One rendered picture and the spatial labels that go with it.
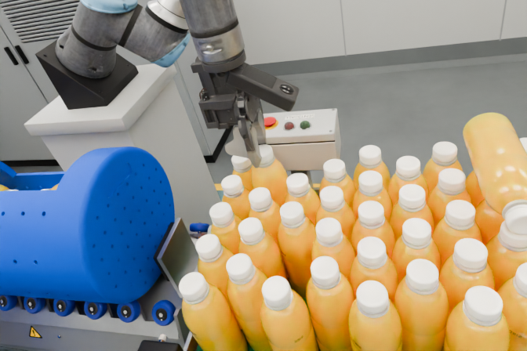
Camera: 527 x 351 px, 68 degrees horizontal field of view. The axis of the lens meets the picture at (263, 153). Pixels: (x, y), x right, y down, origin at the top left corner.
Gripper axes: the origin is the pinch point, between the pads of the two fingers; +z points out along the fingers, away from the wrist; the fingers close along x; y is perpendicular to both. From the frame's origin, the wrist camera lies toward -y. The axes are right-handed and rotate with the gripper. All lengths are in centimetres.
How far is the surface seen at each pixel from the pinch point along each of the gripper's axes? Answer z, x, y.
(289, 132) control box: 4.4, -12.7, -2.6
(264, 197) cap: 3.4, 8.2, -1.4
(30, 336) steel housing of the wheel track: 27, 26, 53
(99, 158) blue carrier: -8.9, 10.9, 24.6
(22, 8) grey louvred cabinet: -6, -139, 173
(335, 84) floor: 115, -239, 12
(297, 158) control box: 10.7, -11.5, -3.5
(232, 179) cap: 3.5, 2.9, 6.0
